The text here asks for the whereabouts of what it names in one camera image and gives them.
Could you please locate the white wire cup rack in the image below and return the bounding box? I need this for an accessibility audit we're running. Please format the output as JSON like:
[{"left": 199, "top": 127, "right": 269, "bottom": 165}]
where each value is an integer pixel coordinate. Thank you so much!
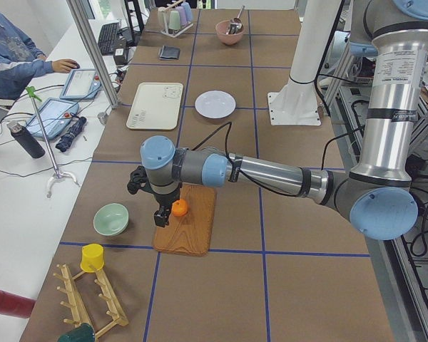
[{"left": 160, "top": 22, "right": 194, "bottom": 38}]

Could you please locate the black keyboard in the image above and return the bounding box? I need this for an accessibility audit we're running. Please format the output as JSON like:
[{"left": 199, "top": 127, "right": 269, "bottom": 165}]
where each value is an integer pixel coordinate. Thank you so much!
[{"left": 97, "top": 22, "right": 120, "bottom": 56}]

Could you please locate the folded dark blue umbrella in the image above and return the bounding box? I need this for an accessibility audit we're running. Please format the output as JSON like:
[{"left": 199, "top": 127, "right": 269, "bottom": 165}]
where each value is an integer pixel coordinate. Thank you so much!
[{"left": 56, "top": 117, "right": 87, "bottom": 152}]

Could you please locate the cream bear tray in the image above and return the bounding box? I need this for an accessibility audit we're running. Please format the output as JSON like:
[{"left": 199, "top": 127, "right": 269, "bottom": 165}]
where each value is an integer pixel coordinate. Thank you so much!
[{"left": 126, "top": 82, "right": 183, "bottom": 130}]

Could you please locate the black water bottle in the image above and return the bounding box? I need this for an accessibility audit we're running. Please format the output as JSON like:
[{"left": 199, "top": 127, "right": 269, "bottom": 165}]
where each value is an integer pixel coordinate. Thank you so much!
[{"left": 7, "top": 120, "right": 45, "bottom": 159}]

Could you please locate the near blue teach pendant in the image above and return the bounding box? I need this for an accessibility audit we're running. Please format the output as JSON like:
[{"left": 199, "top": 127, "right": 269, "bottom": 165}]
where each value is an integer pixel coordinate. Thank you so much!
[{"left": 32, "top": 98, "right": 79, "bottom": 140}]

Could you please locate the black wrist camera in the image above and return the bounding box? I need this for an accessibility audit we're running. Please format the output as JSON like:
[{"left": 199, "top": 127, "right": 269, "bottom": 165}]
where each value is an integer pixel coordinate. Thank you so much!
[{"left": 127, "top": 165, "right": 152, "bottom": 195}]

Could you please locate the aluminium frame post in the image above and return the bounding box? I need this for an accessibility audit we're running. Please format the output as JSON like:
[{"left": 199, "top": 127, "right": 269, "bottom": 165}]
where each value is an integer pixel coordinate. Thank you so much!
[{"left": 66, "top": 0, "right": 119, "bottom": 109}]

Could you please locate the grey folded cloth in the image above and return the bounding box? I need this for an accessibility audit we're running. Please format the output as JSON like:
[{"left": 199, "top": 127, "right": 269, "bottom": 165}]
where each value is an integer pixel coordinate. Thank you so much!
[{"left": 158, "top": 46, "right": 180, "bottom": 61}]

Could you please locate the orange fruit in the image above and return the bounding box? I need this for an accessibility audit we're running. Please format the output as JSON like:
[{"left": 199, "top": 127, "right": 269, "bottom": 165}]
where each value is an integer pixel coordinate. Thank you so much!
[{"left": 171, "top": 199, "right": 189, "bottom": 217}]

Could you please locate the green grabber stick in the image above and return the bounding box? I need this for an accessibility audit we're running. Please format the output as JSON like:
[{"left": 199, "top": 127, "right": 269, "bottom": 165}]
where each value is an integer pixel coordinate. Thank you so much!
[{"left": 26, "top": 86, "right": 80, "bottom": 198}]

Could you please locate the purple pastel cup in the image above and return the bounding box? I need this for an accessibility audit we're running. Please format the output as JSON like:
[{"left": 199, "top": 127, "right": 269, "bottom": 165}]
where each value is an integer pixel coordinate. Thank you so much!
[{"left": 176, "top": 2, "right": 193, "bottom": 23}]

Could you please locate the pink bowl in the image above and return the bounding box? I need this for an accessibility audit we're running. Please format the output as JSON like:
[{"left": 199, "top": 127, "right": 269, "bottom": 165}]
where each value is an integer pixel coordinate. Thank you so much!
[{"left": 215, "top": 20, "right": 245, "bottom": 46}]

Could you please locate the person in blue hoodie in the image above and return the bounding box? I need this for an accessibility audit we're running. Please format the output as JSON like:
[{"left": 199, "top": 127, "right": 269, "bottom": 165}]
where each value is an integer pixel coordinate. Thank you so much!
[{"left": 0, "top": 13, "right": 73, "bottom": 100}]

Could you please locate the white plate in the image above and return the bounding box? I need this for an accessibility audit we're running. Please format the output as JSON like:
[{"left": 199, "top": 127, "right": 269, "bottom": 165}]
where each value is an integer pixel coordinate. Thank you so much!
[{"left": 195, "top": 90, "right": 236, "bottom": 119}]

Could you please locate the wooden cup rack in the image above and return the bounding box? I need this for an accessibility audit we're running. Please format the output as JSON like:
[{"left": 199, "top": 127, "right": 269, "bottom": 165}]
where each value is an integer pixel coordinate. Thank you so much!
[{"left": 53, "top": 264, "right": 129, "bottom": 341}]

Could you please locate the wooden cutting board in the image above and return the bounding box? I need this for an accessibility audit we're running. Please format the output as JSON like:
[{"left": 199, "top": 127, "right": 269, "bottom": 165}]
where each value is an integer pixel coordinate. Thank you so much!
[{"left": 153, "top": 185, "right": 216, "bottom": 257}]

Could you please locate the blue teach pendant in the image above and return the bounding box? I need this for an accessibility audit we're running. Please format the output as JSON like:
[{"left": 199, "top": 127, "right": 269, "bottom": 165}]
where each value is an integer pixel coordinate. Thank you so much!
[
  {"left": 32, "top": 98, "right": 79, "bottom": 140},
  {"left": 59, "top": 68, "right": 101, "bottom": 100}
]

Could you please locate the metal scoop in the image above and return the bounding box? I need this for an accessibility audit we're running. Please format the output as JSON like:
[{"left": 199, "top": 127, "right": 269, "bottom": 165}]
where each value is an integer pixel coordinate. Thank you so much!
[{"left": 226, "top": 5, "right": 245, "bottom": 35}]

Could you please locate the far blue teach pendant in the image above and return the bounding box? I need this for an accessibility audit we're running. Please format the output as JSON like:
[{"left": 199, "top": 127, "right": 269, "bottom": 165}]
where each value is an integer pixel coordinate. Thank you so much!
[{"left": 59, "top": 68, "right": 101, "bottom": 100}]

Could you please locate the green pastel cup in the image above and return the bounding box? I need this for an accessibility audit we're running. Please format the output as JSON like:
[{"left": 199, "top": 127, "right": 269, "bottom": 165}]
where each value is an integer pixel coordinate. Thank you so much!
[{"left": 168, "top": 10, "right": 181, "bottom": 31}]

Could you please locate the yellow cup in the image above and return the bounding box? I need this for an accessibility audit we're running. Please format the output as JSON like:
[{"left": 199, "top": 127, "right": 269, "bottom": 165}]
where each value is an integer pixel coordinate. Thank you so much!
[{"left": 80, "top": 244, "right": 105, "bottom": 273}]

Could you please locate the red bottle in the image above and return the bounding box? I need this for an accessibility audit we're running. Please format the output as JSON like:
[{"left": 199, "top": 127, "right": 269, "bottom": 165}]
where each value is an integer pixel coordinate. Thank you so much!
[{"left": 0, "top": 290, "right": 36, "bottom": 318}]

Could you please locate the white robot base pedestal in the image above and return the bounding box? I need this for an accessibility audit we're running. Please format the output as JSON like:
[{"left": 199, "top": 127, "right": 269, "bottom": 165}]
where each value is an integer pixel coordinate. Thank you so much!
[{"left": 267, "top": 0, "right": 342, "bottom": 126}]

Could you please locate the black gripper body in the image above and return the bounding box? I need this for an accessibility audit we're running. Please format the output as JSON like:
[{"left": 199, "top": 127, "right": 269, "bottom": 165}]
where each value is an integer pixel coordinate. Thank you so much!
[{"left": 153, "top": 186, "right": 180, "bottom": 214}]

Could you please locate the green bowl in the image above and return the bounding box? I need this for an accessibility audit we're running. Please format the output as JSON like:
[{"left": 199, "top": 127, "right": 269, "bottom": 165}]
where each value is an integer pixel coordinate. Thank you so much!
[{"left": 93, "top": 203, "right": 129, "bottom": 237}]

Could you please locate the dark green cup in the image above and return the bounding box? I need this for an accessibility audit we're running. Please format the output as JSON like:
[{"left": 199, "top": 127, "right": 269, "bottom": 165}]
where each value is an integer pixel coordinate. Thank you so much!
[{"left": 57, "top": 323, "right": 96, "bottom": 342}]

